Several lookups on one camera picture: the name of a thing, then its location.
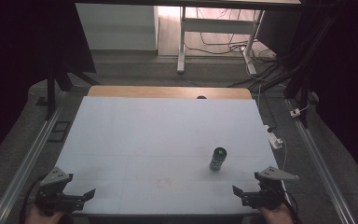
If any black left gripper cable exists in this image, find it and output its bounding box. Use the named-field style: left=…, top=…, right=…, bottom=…
left=19, top=175, right=48, bottom=224

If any white cabinet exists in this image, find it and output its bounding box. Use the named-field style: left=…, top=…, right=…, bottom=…
left=76, top=3, right=159, bottom=52

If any bundle of floor cables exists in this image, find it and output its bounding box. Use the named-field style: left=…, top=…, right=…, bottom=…
left=183, top=7, right=281, bottom=88

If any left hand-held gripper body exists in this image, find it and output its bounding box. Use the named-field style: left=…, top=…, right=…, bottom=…
left=34, top=166, right=87, bottom=217

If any aluminium floor rail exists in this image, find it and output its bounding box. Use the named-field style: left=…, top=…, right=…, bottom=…
left=0, top=91, right=68, bottom=224
left=284, top=98, right=357, bottom=224

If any person's right hand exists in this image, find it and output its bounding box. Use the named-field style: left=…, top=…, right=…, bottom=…
left=257, top=203, right=295, bottom=224

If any white table mat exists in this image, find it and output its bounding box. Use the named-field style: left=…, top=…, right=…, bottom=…
left=55, top=95, right=280, bottom=217

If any white desk frame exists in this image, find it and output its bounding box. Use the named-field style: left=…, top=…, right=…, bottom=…
left=176, top=6, right=266, bottom=76

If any white power strip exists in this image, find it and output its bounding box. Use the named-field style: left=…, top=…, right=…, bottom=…
left=263, top=124, right=284, bottom=150

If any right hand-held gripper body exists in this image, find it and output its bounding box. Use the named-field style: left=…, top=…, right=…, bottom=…
left=241, top=166, right=300, bottom=211

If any person's left hand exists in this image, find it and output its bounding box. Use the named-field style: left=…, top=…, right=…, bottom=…
left=24, top=203, right=67, bottom=224

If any dark can with green lid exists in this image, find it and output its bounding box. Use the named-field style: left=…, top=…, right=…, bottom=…
left=208, top=147, right=227, bottom=173

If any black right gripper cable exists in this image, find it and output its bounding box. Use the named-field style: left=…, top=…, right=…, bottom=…
left=280, top=186, right=303, bottom=224

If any dark curtain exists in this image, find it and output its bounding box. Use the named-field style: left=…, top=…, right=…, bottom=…
left=0, top=0, right=97, bottom=169
left=297, top=0, right=358, bottom=181

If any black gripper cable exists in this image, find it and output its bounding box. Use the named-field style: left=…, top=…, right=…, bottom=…
left=280, top=186, right=303, bottom=224
left=19, top=175, right=48, bottom=224

